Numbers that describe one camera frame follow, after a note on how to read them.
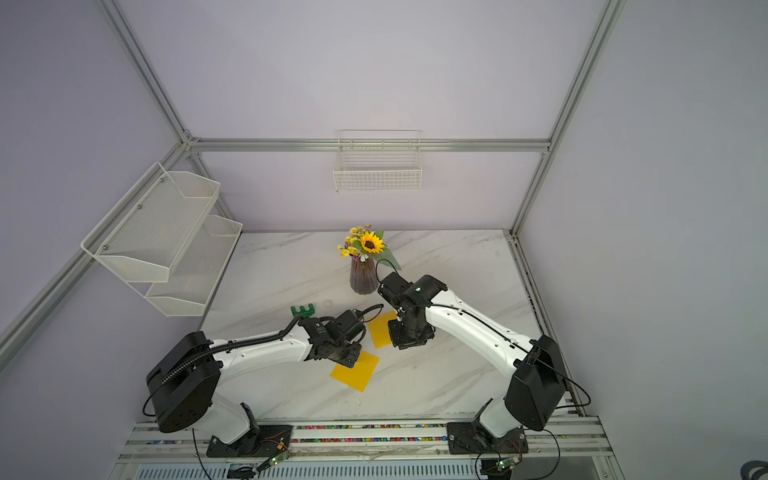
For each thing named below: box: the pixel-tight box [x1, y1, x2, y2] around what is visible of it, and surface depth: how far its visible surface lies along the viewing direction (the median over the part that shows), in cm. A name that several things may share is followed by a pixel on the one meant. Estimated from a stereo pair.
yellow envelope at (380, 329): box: [368, 311, 397, 350], surface depth 72 cm
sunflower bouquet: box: [337, 224, 402, 269], surface depth 86 cm
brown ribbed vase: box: [350, 256, 379, 295], surface depth 100 cm
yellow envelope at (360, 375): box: [330, 350, 380, 393], surface depth 85 cm
